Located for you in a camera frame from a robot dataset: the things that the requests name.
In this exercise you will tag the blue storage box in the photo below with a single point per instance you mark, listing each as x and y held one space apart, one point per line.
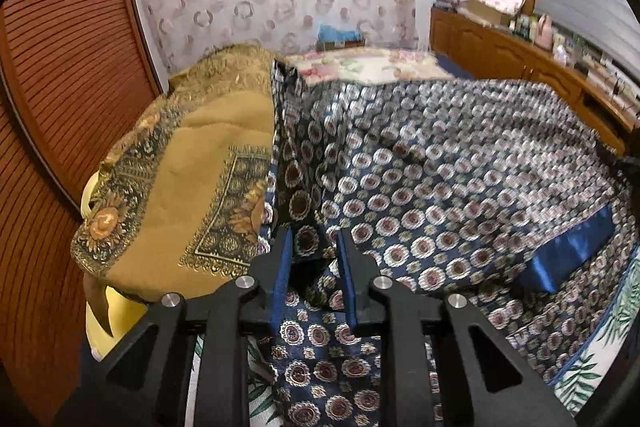
340 37

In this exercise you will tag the wooden sideboard cabinet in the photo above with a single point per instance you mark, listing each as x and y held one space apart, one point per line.
500 52

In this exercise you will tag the golden patterned blanket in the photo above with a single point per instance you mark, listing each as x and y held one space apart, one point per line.
175 167

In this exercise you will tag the cardboard box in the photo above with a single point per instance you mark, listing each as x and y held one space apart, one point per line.
480 12

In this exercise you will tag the navy patterned pajama top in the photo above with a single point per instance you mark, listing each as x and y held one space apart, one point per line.
425 182

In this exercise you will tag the wooden louvered wardrobe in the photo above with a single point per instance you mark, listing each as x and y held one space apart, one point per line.
65 32

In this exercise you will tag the tissue pack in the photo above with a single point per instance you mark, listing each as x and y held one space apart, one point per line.
562 54

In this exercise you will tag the floral cream blanket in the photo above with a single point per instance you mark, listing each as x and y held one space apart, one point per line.
370 67

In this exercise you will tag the yellow pillow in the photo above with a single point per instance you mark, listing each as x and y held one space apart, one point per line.
100 327

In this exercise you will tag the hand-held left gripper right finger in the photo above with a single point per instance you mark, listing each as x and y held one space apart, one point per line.
346 279

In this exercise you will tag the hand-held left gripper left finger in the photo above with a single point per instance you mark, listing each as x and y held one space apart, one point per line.
282 279

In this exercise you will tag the leaf print bedsheet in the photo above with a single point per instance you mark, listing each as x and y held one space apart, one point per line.
585 372

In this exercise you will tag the navy bed sheet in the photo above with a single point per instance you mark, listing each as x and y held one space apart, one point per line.
455 67

